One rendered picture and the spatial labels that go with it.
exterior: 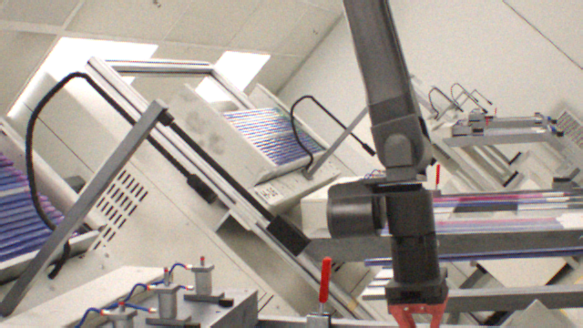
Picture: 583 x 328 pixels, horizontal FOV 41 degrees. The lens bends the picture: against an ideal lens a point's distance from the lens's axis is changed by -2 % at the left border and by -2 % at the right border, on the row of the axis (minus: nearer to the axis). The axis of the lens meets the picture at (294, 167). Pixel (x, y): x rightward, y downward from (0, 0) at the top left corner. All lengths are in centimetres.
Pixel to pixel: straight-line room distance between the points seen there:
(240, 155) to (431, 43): 657
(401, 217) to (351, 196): 7
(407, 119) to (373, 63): 8
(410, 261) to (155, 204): 117
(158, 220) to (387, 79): 117
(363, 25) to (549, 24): 751
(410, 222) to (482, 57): 753
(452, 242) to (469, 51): 669
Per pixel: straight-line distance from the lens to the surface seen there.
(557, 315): 140
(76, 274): 117
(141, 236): 206
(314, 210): 208
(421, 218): 95
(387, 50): 97
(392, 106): 95
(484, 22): 847
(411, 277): 96
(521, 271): 550
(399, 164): 93
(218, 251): 198
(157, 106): 86
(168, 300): 95
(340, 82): 866
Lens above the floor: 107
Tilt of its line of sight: 8 degrees up
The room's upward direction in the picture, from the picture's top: 47 degrees counter-clockwise
